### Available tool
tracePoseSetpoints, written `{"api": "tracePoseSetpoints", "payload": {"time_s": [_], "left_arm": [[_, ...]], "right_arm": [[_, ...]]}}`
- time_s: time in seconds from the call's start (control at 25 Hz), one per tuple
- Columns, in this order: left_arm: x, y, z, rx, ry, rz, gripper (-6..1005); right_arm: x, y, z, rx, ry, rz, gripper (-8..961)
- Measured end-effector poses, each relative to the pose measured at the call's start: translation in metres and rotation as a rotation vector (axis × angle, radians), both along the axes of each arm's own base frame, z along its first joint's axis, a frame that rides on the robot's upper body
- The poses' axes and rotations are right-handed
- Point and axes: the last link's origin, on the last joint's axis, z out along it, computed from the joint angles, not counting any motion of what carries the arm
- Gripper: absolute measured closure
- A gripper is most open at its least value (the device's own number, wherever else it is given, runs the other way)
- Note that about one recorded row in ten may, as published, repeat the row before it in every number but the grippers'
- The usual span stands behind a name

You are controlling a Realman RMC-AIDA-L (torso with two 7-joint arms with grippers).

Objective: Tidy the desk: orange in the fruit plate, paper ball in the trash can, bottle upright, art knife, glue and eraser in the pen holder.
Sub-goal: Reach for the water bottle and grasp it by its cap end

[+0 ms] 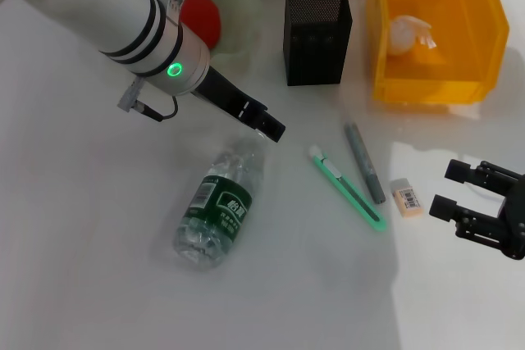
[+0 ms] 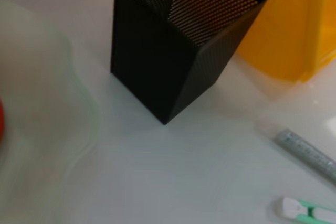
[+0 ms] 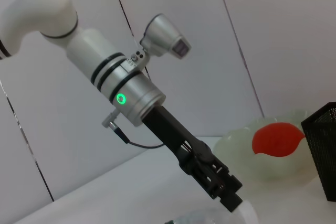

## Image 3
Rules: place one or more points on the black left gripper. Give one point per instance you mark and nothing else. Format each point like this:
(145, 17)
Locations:
(170, 132)

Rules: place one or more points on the clear plastic water bottle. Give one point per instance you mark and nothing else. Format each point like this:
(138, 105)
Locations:
(199, 218)

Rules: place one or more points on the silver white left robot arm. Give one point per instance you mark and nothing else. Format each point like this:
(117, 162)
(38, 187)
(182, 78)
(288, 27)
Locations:
(86, 51)

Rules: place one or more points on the green glass fruit bowl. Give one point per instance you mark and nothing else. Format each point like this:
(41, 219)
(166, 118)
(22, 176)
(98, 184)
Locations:
(236, 155)

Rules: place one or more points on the black mesh pen holder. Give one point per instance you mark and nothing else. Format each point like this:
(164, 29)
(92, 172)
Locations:
(323, 150)

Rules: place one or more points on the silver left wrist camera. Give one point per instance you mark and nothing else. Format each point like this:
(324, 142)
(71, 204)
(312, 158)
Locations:
(165, 37)

